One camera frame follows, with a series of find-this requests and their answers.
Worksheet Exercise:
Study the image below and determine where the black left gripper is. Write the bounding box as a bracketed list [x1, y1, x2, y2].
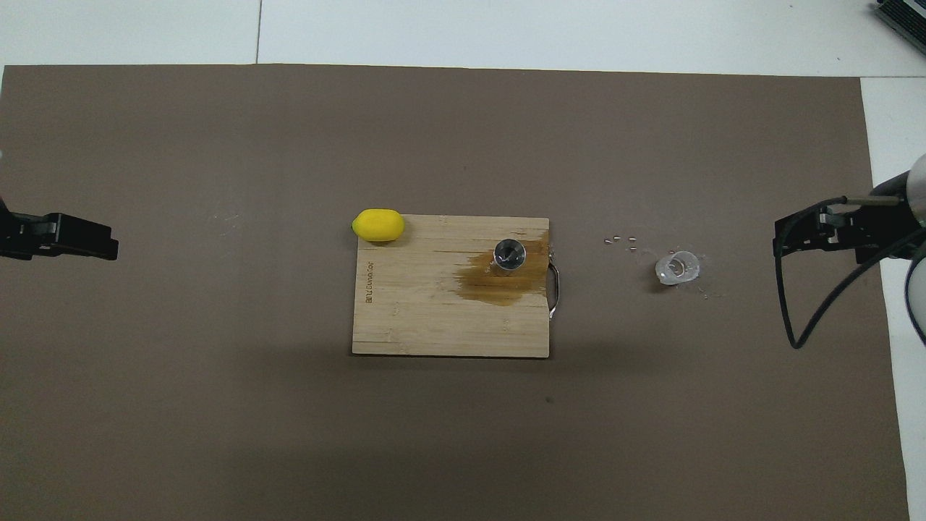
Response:
[0, 195, 120, 261]

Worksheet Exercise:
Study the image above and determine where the clear plastic cup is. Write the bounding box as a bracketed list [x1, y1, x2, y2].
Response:
[655, 250, 701, 287]

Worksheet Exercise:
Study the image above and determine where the stained wooden cutting board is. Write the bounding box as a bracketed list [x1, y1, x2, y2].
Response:
[352, 214, 561, 358]

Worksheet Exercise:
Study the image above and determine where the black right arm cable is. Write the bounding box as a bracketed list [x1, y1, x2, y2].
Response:
[773, 197, 926, 350]

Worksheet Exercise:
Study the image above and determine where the yellow lemon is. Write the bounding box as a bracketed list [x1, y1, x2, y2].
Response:
[352, 208, 406, 242]

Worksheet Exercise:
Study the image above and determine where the brown table mat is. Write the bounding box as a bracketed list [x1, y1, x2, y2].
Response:
[0, 64, 911, 521]

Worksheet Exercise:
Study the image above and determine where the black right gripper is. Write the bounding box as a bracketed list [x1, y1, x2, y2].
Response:
[774, 170, 926, 266]

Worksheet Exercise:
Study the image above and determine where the grey ribbed device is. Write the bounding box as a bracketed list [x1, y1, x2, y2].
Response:
[872, 0, 926, 46]

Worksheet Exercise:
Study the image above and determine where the steel jigger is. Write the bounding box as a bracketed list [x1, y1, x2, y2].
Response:
[493, 238, 527, 274]

